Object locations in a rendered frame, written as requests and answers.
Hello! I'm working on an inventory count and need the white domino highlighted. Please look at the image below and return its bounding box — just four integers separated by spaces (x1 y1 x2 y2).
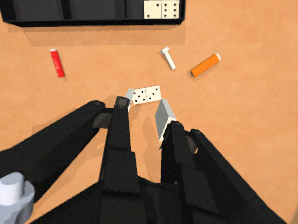
144 0 179 18
132 85 161 104

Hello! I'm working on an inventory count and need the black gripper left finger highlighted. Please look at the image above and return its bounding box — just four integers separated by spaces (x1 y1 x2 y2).
0 88 147 224

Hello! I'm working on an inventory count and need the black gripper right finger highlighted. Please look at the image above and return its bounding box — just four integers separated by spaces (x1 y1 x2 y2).
155 98 288 224

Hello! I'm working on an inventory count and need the black rack of bins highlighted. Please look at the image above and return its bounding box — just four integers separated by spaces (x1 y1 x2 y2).
0 0 186 27

